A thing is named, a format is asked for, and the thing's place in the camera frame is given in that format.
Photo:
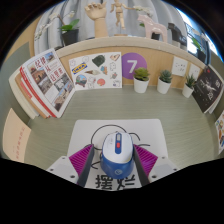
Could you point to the blue and white computer mouse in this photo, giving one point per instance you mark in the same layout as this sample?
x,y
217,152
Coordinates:
x,y
116,160

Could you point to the black cover book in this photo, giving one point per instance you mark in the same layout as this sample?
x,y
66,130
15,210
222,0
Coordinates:
x,y
208,88

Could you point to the white wall socket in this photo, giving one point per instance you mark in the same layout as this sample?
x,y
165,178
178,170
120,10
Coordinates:
x,y
180,66
194,71

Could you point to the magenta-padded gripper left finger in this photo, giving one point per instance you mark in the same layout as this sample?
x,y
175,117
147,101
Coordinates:
x,y
61,168

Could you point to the round purple number sign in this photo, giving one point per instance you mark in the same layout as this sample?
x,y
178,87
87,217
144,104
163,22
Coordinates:
x,y
131,66

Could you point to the wooden artist mannequin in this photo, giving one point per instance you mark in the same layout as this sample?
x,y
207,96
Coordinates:
x,y
119,15

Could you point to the white photo-cover book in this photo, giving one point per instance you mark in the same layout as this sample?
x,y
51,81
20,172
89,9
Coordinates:
x,y
50,80

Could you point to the pink wooden horse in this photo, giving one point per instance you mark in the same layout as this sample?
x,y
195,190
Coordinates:
x,y
155,28

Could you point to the colourful illustrated book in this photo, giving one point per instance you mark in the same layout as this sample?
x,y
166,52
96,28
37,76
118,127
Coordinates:
x,y
220,133

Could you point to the wooden hand model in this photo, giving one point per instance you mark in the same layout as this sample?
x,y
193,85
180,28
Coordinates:
x,y
99,20

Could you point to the black wooden horse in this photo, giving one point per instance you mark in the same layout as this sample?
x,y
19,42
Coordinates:
x,y
176,35

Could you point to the dark-framed glass window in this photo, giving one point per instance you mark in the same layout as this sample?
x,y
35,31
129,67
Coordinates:
x,y
193,26

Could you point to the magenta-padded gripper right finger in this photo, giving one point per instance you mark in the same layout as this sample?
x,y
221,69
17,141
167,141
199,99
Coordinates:
x,y
163,168

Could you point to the beige thin book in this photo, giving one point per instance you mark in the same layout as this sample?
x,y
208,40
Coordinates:
x,y
16,136

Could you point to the white orchid plant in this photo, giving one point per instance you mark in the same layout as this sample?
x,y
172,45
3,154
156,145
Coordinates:
x,y
143,10

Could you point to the white orchid in black pot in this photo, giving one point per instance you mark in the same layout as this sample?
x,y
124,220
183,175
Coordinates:
x,y
70,36
200,53

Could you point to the tan brown book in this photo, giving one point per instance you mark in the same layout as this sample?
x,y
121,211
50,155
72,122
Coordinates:
x,y
26,96

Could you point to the red book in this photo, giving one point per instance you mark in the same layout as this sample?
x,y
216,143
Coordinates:
x,y
33,91

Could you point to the white mouse pad with drawing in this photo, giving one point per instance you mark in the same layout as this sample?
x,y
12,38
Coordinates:
x,y
83,133

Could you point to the small succulent in white pot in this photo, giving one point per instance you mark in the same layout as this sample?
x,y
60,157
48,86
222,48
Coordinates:
x,y
163,86
141,86
187,91

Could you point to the white sticker sheet card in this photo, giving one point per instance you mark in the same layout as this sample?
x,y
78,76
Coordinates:
x,y
96,71

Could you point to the grey white curtain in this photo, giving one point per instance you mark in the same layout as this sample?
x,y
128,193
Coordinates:
x,y
80,10

